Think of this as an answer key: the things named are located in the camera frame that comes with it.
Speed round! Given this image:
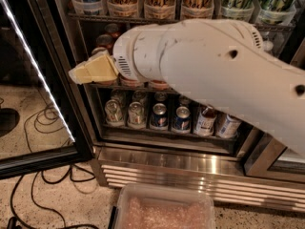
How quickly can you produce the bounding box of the glass fridge door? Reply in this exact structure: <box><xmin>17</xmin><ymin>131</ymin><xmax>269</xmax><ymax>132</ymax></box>
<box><xmin>0</xmin><ymin>0</ymin><xmax>92</xmax><ymax>179</ymax></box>

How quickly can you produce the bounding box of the pepsi can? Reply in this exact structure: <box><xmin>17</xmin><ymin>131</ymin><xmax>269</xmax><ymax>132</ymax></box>
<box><xmin>150</xmin><ymin>103</ymin><xmax>168</xmax><ymax>130</ymax></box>
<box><xmin>173</xmin><ymin>106</ymin><xmax>191</xmax><ymax>133</ymax></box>

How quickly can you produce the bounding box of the black floor cable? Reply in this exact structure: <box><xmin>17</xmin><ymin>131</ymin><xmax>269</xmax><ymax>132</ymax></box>
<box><xmin>7</xmin><ymin>164</ymin><xmax>100</xmax><ymax>229</ymax></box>

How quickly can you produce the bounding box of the left tea bottle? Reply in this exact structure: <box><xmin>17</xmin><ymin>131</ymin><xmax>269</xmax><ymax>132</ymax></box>
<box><xmin>193</xmin><ymin>106</ymin><xmax>216</xmax><ymax>136</ymax></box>

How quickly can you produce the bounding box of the clear plastic bin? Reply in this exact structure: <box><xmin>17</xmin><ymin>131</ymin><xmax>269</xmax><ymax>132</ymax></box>
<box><xmin>112</xmin><ymin>183</ymin><xmax>216</xmax><ymax>229</ymax></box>

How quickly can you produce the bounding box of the front right coca-cola can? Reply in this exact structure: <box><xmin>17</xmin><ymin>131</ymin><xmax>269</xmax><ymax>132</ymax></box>
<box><xmin>149</xmin><ymin>80</ymin><xmax>169</xmax><ymax>91</ymax></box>

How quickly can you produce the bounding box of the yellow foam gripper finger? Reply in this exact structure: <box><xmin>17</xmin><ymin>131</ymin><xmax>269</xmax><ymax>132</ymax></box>
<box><xmin>69</xmin><ymin>52</ymin><xmax>119</xmax><ymax>85</ymax></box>

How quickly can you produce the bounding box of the stainless steel fridge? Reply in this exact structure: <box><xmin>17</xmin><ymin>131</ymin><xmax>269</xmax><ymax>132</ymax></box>
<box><xmin>22</xmin><ymin>0</ymin><xmax>305</xmax><ymax>213</ymax></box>

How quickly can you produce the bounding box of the second row left coke can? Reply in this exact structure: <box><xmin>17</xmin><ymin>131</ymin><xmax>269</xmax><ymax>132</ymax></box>
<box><xmin>96</xmin><ymin>34</ymin><xmax>114</xmax><ymax>52</ymax></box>

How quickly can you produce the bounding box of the front middle coca-cola can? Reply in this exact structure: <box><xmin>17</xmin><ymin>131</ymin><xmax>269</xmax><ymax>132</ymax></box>
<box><xmin>120</xmin><ymin>76</ymin><xmax>143</xmax><ymax>87</ymax></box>

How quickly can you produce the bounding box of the left green soda can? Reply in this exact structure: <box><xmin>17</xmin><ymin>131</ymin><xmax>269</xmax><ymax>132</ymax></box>
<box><xmin>105</xmin><ymin>99</ymin><xmax>124</xmax><ymax>126</ymax></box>

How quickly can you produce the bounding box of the top wire shelf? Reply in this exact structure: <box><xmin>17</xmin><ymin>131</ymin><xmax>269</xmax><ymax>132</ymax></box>
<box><xmin>68</xmin><ymin>12</ymin><xmax>295</xmax><ymax>32</ymax></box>

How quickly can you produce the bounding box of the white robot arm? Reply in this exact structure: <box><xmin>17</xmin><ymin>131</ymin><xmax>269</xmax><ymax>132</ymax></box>
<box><xmin>69</xmin><ymin>19</ymin><xmax>305</xmax><ymax>155</ymax></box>

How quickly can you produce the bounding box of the coca-cola can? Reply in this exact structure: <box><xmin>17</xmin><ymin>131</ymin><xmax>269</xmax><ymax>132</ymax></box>
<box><xmin>149</xmin><ymin>80</ymin><xmax>169</xmax><ymax>91</ymax></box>
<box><xmin>120</xmin><ymin>76</ymin><xmax>143</xmax><ymax>87</ymax></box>

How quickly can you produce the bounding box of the right pepsi can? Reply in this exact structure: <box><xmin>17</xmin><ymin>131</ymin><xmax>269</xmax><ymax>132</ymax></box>
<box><xmin>173</xmin><ymin>106</ymin><xmax>191</xmax><ymax>133</ymax></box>

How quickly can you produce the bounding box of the green soda can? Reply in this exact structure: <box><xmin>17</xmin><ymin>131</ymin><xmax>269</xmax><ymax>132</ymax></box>
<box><xmin>128</xmin><ymin>102</ymin><xmax>146</xmax><ymax>129</ymax></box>
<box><xmin>105</xmin><ymin>99</ymin><xmax>124</xmax><ymax>126</ymax></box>

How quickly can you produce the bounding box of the left pepsi can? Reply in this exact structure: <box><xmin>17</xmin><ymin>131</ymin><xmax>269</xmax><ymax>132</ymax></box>
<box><xmin>150</xmin><ymin>103</ymin><xmax>168</xmax><ymax>130</ymax></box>

